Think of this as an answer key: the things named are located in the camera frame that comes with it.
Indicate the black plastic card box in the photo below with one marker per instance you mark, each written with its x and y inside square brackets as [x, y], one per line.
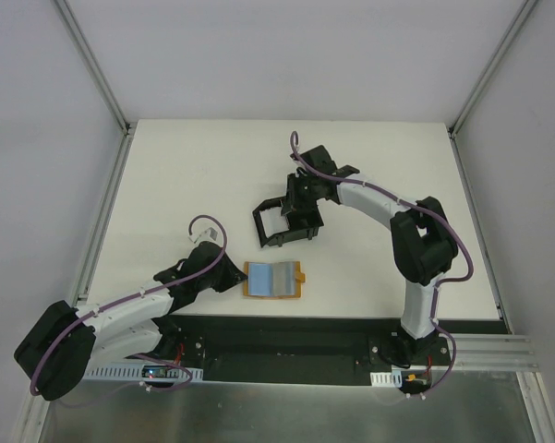
[297, 230]

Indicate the white cable duct left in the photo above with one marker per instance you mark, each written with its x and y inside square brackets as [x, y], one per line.
[138, 370]

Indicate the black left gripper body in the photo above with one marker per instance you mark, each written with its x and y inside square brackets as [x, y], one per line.
[226, 275]

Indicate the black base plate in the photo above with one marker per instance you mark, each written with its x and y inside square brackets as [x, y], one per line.
[289, 350]

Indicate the aluminium front cross rail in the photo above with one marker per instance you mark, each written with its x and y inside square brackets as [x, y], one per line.
[494, 353]

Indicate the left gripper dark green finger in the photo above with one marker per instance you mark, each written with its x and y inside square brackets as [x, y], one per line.
[231, 270]
[224, 285]

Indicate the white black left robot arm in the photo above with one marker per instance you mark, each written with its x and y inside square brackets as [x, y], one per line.
[35, 354]

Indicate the white cable duct right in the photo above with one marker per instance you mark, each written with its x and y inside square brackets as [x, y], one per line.
[392, 379]

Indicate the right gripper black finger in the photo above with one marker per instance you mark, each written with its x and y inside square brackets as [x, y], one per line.
[306, 208]
[291, 195]

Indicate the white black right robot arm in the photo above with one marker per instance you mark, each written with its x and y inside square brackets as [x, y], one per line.
[423, 248]

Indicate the yellow leather card holder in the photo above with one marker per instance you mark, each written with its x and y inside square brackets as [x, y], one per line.
[278, 280]

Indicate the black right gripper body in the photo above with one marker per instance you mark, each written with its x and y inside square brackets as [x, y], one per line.
[300, 214]

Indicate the white cards in box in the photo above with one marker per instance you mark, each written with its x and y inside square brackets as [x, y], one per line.
[273, 222]

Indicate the white cable duct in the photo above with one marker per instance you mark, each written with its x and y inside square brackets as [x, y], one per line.
[392, 379]
[138, 370]

